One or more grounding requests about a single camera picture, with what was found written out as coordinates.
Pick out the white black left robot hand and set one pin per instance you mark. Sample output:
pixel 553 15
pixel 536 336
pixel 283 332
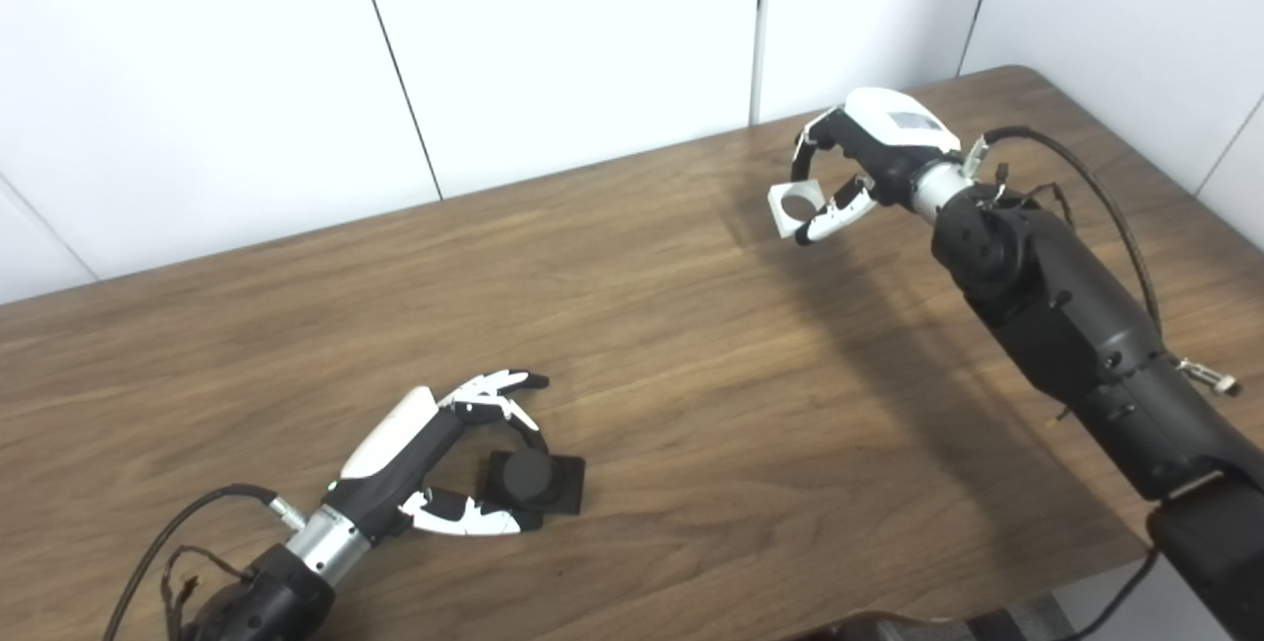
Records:
pixel 395 463

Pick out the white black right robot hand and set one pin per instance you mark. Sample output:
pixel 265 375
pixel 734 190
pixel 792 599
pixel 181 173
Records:
pixel 894 142

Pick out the white square piece with hole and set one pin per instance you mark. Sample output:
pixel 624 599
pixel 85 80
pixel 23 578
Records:
pixel 783 228

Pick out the black peg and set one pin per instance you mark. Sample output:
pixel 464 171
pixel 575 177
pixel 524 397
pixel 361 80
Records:
pixel 538 481

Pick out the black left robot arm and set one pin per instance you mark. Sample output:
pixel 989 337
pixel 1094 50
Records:
pixel 267 601

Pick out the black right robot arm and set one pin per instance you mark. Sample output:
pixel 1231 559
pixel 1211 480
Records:
pixel 1066 315

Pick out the dark rounded robot body part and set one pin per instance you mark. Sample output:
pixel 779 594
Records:
pixel 889 629

